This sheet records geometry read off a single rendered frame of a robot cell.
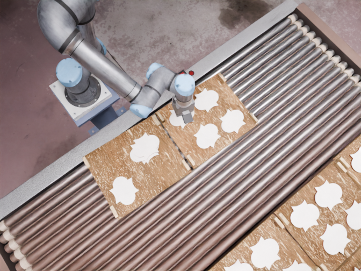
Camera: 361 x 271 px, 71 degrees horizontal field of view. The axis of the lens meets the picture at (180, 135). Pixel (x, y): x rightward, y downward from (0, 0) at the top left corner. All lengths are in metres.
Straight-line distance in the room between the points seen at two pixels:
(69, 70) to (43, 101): 1.37
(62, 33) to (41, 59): 1.94
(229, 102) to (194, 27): 1.51
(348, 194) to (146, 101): 1.06
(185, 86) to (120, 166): 0.54
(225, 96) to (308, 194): 0.63
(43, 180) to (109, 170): 0.32
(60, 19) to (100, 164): 0.68
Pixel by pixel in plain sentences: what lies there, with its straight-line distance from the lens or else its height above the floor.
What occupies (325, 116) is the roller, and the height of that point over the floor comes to 0.92.
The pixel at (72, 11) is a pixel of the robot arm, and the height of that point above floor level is 1.51.
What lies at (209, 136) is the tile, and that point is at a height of 0.94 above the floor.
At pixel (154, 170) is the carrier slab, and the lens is 1.25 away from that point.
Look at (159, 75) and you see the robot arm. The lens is 0.99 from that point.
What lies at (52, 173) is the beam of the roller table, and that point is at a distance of 1.39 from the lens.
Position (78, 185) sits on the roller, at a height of 0.92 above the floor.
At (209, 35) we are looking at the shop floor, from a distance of 2.72.
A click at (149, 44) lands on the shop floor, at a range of 2.65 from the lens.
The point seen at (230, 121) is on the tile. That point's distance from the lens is 1.32.
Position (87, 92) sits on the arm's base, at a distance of 1.39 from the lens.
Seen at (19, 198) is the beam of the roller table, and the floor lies 0.91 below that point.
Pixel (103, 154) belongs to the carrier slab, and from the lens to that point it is 1.30.
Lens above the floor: 2.17
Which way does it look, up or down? 75 degrees down
